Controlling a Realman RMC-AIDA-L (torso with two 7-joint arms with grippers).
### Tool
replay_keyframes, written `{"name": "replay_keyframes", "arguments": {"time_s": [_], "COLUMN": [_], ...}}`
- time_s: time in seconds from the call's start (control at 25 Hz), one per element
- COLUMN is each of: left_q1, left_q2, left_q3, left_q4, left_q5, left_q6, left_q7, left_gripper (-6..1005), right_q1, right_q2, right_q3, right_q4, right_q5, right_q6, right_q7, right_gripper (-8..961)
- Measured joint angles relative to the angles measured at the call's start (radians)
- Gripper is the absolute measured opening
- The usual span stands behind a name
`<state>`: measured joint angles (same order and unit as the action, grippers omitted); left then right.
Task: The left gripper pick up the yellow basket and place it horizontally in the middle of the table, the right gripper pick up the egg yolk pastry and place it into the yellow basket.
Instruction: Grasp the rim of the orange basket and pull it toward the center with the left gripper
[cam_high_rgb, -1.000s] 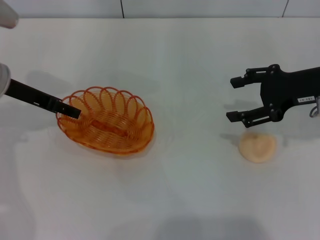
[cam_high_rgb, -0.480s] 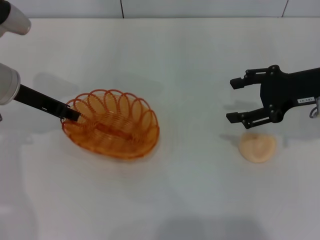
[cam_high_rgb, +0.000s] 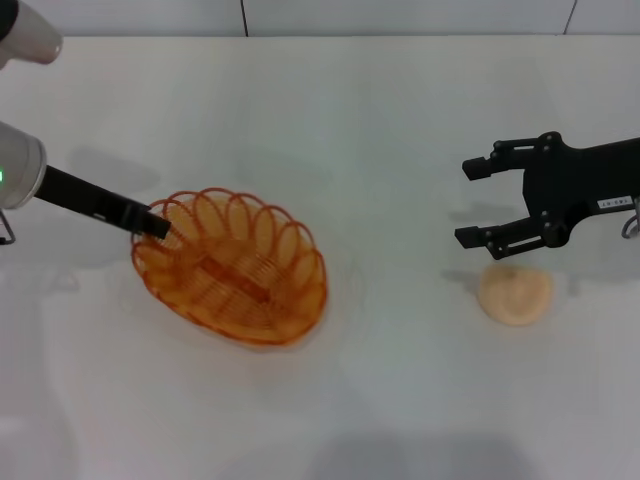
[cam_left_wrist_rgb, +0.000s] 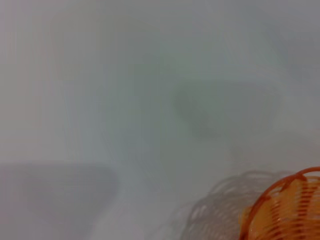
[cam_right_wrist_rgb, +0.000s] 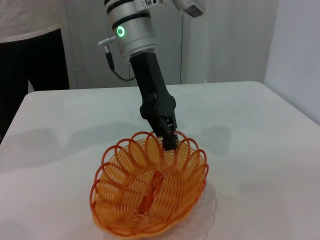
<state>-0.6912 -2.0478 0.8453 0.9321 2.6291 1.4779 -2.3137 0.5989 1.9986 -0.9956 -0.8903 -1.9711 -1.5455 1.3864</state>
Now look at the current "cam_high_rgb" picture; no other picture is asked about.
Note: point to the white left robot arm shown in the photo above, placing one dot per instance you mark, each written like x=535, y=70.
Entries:
x=20, y=167

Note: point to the peach coloured bun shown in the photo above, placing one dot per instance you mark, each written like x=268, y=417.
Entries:
x=517, y=295

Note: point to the orange woven plastic basket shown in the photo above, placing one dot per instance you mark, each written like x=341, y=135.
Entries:
x=235, y=280

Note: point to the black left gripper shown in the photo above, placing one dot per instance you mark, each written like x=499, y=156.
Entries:
x=85, y=192

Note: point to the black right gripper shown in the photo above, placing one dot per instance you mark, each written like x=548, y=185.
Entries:
x=560, y=185

